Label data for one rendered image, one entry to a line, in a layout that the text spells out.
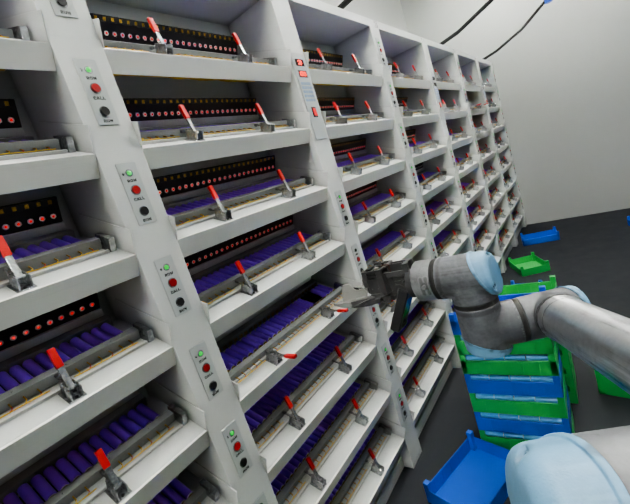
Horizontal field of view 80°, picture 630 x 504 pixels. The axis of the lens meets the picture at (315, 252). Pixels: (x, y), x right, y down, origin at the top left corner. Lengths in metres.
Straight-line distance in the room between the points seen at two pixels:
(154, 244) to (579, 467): 0.73
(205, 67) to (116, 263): 0.54
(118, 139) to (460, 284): 0.73
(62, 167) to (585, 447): 0.78
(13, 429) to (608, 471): 0.73
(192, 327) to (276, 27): 0.95
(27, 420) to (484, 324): 0.81
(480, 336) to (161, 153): 0.76
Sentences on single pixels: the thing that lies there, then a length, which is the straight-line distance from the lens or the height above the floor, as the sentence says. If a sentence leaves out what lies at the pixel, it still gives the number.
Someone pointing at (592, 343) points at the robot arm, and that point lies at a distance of 0.64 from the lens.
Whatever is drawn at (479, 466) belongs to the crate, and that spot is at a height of 0.00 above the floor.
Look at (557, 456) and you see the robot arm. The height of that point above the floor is 0.93.
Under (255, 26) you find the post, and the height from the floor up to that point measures 1.68.
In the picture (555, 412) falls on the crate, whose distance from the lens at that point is 1.60.
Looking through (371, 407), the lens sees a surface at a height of 0.34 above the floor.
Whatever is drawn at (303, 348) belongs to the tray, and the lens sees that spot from 1.10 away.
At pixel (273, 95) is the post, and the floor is 1.47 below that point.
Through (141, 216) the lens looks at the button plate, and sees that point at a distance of 0.82.
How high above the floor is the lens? 1.15
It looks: 10 degrees down
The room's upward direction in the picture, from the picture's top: 18 degrees counter-clockwise
